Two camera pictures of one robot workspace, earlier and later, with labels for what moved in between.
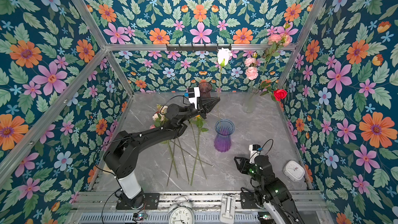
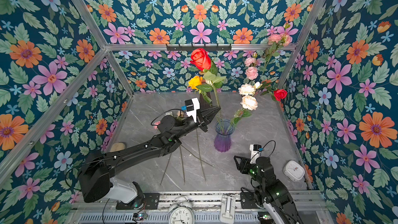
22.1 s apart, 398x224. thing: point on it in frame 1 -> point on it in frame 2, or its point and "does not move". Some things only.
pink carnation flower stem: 251,71 does not move
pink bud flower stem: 284,38 does not move
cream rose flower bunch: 157,118 -> 249,101
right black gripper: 249,161 does not move
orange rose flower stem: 199,122 -> 194,82
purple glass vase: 224,128 does not move
